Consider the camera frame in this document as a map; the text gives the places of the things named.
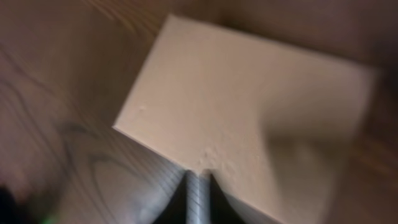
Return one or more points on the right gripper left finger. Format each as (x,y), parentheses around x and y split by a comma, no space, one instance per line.
(175,211)

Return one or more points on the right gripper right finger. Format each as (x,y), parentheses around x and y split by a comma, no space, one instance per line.
(221,211)

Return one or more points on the brown cardboard box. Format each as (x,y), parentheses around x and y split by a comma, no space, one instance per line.
(273,121)

